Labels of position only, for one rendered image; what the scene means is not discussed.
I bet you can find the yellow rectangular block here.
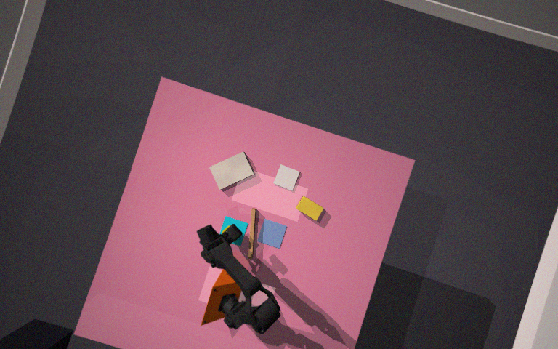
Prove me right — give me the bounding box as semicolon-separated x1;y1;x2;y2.
296;196;324;220

